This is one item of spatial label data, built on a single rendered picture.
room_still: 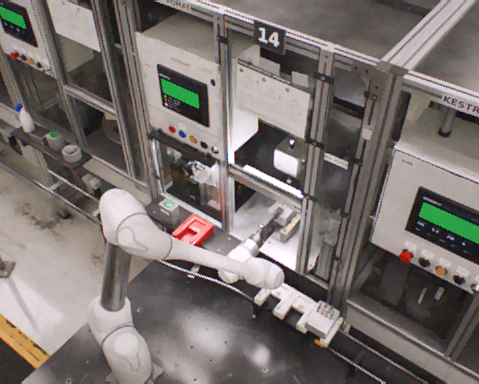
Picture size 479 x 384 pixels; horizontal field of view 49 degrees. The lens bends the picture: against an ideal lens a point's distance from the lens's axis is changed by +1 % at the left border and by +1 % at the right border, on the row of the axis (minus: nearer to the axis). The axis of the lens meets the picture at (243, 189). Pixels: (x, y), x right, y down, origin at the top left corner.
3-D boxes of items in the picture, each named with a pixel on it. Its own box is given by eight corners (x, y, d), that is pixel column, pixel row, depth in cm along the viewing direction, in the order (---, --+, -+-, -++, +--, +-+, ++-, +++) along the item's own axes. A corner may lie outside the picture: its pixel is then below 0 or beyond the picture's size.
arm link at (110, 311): (99, 358, 219) (79, 320, 232) (135, 344, 228) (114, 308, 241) (115, 220, 175) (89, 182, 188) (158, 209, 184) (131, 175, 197)
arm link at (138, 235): (178, 241, 182) (160, 218, 190) (141, 232, 167) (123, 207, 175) (157, 269, 184) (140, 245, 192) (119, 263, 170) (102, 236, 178)
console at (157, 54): (145, 128, 234) (129, 34, 201) (187, 98, 250) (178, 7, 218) (218, 165, 216) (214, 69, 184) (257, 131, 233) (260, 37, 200)
